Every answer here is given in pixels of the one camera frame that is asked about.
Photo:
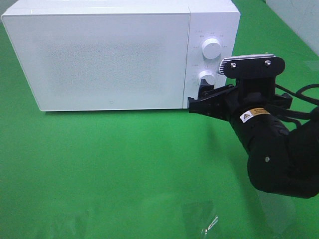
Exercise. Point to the white microwave door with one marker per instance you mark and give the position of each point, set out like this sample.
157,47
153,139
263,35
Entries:
102,62

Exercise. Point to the white microwave oven body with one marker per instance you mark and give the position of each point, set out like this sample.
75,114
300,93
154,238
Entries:
207,19

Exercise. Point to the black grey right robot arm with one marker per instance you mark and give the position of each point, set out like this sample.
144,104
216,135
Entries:
282,145

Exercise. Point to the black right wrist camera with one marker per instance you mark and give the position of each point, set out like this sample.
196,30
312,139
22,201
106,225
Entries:
255,66

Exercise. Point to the white microwave knob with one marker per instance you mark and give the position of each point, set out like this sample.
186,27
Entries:
207,75
211,48

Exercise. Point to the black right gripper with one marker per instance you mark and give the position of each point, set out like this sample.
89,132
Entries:
253,109

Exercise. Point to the clear tape patch on table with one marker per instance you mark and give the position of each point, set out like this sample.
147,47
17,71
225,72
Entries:
201,220

